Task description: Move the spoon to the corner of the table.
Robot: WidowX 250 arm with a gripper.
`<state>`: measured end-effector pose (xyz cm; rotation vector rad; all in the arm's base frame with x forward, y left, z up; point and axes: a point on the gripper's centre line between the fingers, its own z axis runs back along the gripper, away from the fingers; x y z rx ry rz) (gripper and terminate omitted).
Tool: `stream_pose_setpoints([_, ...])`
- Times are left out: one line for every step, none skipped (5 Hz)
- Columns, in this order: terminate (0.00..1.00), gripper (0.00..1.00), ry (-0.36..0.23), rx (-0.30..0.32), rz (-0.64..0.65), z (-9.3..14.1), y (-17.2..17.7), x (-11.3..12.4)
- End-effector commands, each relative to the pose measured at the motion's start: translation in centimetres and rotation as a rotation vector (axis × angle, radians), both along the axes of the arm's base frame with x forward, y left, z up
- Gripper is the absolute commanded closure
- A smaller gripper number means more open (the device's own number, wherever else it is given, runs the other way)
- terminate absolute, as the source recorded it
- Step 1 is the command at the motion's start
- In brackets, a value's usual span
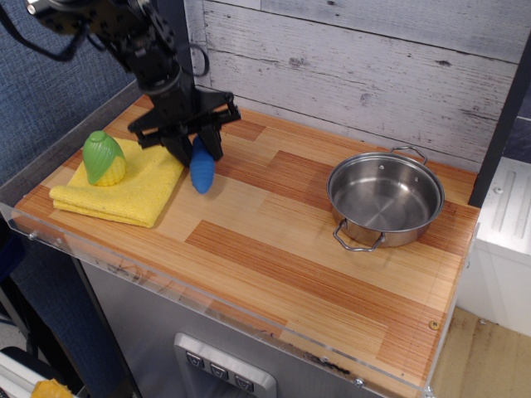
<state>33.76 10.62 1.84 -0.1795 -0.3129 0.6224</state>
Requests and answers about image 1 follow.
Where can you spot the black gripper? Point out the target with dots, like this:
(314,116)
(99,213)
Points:
(181,111)

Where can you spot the blue handled metal fork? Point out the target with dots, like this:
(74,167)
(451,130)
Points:
(202,167)

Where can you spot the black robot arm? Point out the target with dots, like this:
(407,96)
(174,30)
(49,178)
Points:
(144,44)

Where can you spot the folded yellow napkin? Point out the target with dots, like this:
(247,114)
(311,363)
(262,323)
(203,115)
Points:
(138,199)

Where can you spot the toy corn cob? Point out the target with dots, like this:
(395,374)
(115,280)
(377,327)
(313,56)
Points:
(104,160)

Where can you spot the clear acrylic edge guard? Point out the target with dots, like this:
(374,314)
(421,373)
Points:
(277,271)

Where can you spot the stainless steel pot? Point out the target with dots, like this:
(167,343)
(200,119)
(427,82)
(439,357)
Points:
(383,199)

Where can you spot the silver button control panel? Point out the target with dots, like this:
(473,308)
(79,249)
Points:
(195,355)

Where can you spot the white block on right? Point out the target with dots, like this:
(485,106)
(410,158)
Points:
(496,282)

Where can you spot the dark left vertical post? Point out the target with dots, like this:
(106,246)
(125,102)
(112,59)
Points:
(174,12)

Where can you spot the dark vertical post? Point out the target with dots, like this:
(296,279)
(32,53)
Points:
(508,115)
(174,12)

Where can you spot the dark right vertical post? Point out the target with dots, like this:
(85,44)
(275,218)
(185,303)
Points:
(508,115)

